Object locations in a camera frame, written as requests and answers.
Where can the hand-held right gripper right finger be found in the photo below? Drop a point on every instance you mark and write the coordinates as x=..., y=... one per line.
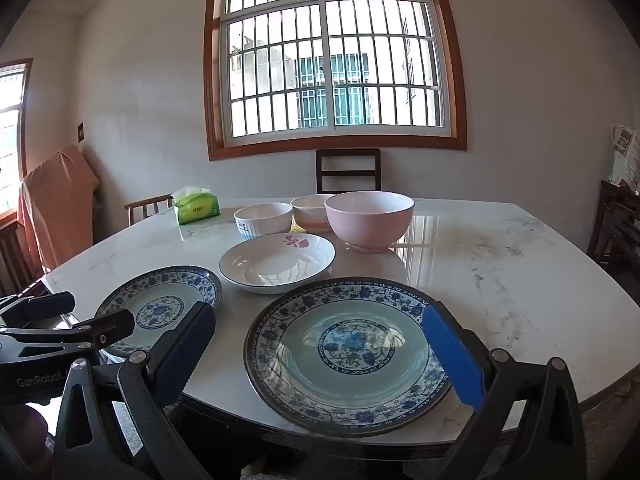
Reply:
x=452, y=360

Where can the dark wooden bench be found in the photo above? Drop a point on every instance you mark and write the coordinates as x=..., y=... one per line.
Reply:
x=15, y=260

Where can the pink bowl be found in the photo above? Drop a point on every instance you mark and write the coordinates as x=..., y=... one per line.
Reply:
x=370, y=225

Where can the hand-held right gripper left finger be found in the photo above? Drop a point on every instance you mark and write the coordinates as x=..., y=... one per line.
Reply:
x=185, y=355

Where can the small barred window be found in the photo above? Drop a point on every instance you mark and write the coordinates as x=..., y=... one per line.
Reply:
x=11, y=125

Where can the black wall switch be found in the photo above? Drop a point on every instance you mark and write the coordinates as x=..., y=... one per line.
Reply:
x=80, y=132

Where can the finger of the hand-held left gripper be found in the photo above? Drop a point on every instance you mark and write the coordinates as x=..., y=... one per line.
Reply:
x=107, y=327
x=50, y=304

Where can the large blue patterned plate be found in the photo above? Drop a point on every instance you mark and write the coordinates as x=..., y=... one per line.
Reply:
x=350, y=345

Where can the stack of newspapers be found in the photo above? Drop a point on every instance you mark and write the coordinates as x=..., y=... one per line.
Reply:
x=627, y=155

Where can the dark wooden cabinet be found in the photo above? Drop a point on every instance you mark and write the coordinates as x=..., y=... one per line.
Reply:
x=617, y=230

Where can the orange cloth cover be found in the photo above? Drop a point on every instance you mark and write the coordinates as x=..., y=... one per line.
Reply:
x=55, y=205

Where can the green tissue pack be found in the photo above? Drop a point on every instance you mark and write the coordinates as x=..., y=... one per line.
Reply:
x=197, y=210

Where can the large barred window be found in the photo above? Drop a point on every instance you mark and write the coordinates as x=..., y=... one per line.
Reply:
x=330, y=60

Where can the small blue patterned plate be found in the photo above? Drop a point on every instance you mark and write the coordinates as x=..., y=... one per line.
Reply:
x=160, y=305

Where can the white plate with pink flower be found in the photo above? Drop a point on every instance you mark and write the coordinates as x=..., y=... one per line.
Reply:
x=275, y=267

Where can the dark wooden chair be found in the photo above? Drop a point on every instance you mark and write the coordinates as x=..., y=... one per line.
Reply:
x=347, y=160

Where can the white bowl with orange band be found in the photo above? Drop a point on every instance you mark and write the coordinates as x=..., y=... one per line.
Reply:
x=310, y=215

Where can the light wooden chair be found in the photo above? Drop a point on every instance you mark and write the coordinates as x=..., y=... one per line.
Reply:
x=147, y=203

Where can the white bowl with rabbit print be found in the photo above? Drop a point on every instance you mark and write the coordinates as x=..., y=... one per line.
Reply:
x=263, y=220

